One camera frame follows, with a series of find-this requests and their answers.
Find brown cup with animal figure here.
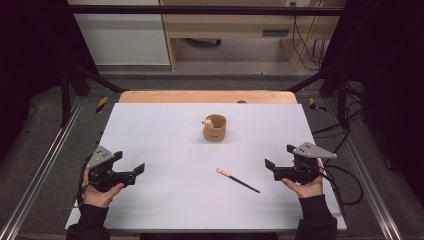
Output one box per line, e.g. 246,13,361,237
201,113,228,142

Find person's left hand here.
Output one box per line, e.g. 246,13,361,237
81,167,125,210

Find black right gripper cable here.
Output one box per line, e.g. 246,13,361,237
319,163,365,206

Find black hanging desk cables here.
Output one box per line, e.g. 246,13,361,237
290,1,328,72

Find black metal frame stand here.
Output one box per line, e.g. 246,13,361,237
285,62,352,130
59,62,130,128

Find dark object under desk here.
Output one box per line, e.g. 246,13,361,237
184,37,223,48

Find black horizontal frame bar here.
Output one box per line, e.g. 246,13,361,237
67,4,346,16

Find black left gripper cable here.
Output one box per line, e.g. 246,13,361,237
75,155,94,208

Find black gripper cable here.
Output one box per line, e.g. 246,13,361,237
319,163,365,206
75,155,94,208

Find wooden table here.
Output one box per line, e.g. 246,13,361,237
118,90,299,105

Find aluminium floor rail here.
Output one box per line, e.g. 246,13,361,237
323,99,405,240
0,95,87,240

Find white table cover sheet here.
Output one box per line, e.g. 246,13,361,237
64,102,348,232

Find light wooden desk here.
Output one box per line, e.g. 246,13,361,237
159,0,348,72

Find yellow black tape strip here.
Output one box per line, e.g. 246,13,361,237
95,96,110,115
307,97,328,113

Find white cabinet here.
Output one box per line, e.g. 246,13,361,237
66,0,172,67

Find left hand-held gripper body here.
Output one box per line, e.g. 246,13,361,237
86,145,138,193

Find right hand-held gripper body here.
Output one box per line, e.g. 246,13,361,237
273,141,338,186

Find black brush with tan tip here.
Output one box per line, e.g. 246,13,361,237
215,167,262,194

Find person's right hand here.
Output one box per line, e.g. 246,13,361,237
281,158,325,200

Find black floor cables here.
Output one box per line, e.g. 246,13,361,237
311,83,368,158

